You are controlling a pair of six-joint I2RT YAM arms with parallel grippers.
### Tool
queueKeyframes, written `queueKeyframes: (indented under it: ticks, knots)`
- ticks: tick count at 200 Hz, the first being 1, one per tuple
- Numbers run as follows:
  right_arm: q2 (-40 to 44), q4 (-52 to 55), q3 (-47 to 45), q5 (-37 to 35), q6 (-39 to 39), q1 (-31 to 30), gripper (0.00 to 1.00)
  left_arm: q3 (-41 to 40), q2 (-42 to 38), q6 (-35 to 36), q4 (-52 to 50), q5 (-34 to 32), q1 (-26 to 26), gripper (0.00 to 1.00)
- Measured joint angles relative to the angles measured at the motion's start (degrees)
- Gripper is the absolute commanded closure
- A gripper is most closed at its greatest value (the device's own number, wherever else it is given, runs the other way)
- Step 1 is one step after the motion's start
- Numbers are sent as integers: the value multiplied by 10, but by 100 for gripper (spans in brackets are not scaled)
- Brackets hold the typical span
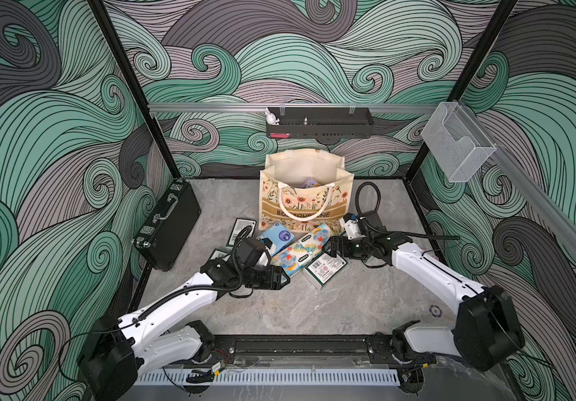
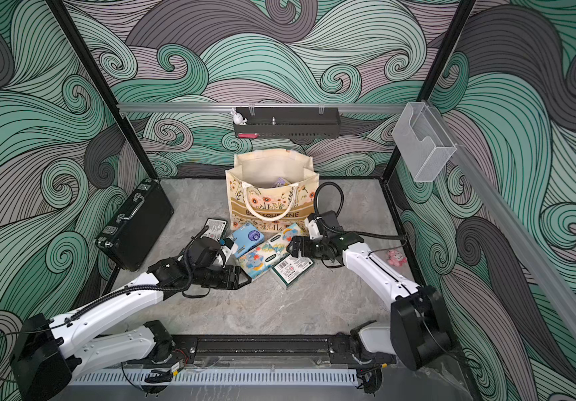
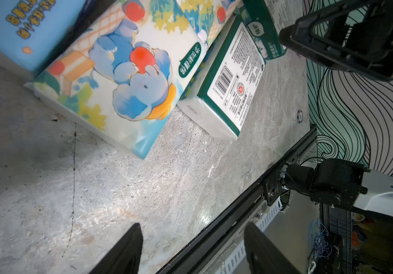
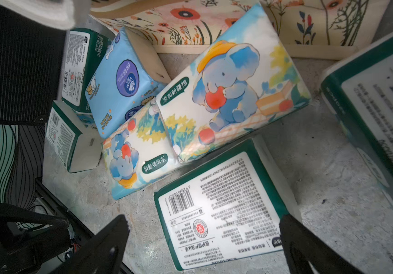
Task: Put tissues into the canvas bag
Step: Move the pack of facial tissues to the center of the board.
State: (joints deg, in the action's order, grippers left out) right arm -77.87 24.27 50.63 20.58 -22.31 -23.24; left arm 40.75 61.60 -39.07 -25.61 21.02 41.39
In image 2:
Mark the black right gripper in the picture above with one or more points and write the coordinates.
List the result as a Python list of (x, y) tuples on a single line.
[(305, 241)]

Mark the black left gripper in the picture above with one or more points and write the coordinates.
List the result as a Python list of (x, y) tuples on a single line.
[(233, 283)]

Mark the green tissue pack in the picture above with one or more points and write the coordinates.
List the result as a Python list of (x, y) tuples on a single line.
[(290, 269), (216, 229)]

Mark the floral canvas tote bag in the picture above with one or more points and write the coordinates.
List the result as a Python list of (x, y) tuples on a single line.
[(253, 198)]

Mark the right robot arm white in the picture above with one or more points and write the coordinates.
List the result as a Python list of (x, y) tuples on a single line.
[(419, 330)]

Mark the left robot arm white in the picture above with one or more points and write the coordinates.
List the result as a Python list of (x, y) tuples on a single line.
[(50, 352)]

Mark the elephant print tissue pack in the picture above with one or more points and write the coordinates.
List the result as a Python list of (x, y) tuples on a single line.
[(262, 258)]

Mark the blue dog tissue pack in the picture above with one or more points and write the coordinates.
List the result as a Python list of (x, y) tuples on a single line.
[(246, 238)]

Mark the pink toy figure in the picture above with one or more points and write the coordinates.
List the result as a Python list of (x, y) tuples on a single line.
[(396, 258)]

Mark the black briefcase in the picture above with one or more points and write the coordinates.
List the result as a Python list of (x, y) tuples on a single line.
[(130, 234)]

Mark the white rabbit figurine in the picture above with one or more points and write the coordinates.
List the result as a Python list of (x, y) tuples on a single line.
[(238, 118)]

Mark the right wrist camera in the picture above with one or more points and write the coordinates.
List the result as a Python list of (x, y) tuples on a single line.
[(324, 225)]

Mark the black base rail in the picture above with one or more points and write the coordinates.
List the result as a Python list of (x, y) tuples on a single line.
[(333, 348)]

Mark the white slotted cable duct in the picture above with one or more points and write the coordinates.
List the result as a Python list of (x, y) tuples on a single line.
[(226, 377)]

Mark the black wall shelf tray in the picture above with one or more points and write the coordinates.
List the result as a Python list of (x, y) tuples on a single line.
[(295, 123)]

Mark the clear acrylic wall box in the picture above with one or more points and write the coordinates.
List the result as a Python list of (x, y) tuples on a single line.
[(421, 135)]

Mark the black corner frame post right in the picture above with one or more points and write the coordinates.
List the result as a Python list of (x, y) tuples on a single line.
[(447, 45)]

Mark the black corner frame post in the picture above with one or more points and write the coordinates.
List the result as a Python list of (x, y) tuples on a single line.
[(65, 21), (447, 45)]

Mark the black corner frame post left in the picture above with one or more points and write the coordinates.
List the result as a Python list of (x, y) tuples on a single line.
[(65, 21)]

